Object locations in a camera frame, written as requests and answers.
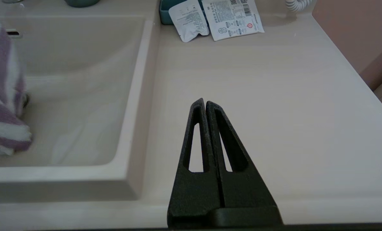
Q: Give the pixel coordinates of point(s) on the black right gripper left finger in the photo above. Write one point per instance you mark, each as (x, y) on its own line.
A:
(194, 195)

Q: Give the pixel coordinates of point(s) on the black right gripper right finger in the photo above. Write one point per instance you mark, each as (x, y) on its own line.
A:
(245, 191)

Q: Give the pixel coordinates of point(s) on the purple white striped towel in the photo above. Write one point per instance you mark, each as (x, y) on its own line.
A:
(4, 96)

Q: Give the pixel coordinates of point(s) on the chrome lever faucet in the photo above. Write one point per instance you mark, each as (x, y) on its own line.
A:
(12, 1)

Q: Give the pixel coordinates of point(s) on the beige ceramic sink basin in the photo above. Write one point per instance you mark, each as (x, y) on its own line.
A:
(81, 96)

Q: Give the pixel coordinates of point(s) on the large white printed sachet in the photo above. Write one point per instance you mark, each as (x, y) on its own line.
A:
(234, 19)

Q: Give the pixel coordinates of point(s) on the small white sachet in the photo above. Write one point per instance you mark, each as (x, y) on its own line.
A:
(189, 22)

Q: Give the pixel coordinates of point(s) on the teal tray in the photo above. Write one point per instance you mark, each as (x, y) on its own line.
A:
(164, 14)

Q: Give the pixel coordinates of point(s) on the dark grey soap pump bottle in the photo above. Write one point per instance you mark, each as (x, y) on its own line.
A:
(81, 3)

